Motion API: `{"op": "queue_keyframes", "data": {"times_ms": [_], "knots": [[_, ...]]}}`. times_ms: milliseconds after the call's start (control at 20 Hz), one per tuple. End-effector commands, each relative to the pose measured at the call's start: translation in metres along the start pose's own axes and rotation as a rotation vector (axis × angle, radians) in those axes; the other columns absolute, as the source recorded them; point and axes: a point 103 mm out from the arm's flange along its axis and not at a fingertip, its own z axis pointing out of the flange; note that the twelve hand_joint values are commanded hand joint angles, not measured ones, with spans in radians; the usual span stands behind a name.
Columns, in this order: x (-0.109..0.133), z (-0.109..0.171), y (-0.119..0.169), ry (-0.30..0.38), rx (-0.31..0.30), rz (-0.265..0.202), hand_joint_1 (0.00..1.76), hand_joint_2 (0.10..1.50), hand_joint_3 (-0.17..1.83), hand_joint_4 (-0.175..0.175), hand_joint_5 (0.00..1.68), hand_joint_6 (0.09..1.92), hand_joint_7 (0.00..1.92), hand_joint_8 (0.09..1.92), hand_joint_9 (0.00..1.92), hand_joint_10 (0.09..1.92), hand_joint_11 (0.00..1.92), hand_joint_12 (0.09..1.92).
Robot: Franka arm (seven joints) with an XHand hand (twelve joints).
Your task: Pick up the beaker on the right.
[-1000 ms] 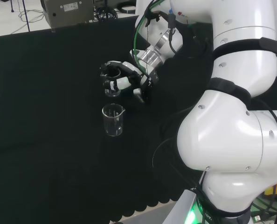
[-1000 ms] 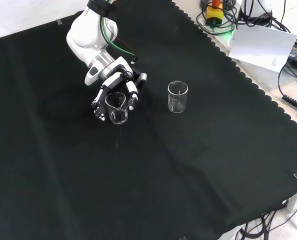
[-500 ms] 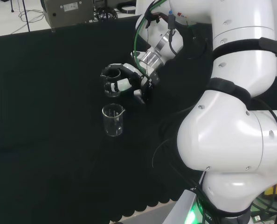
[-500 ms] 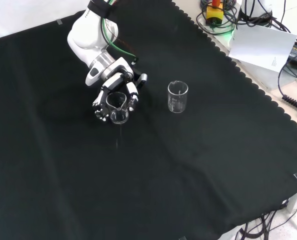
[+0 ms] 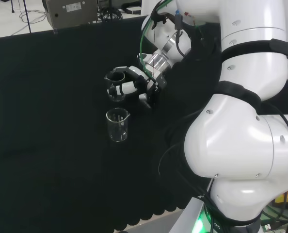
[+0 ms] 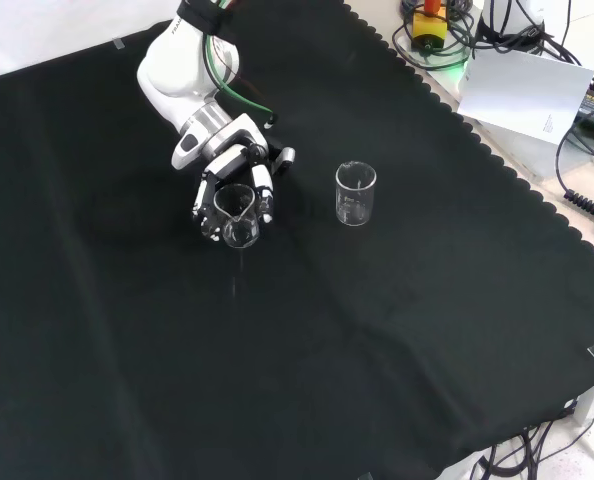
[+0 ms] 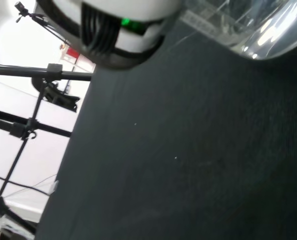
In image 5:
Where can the clear glass beaker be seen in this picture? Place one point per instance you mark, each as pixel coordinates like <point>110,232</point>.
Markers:
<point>117,136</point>
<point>116,98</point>

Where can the grey metal cabinet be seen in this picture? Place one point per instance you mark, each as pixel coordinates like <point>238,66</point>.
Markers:
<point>71,12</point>

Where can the black tripod pole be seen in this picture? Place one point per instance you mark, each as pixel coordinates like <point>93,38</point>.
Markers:
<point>27,19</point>

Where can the black bench cloth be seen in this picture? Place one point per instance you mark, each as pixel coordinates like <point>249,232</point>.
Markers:
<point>49,121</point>

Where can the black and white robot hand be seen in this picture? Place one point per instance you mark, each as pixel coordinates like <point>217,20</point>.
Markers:
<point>153,85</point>

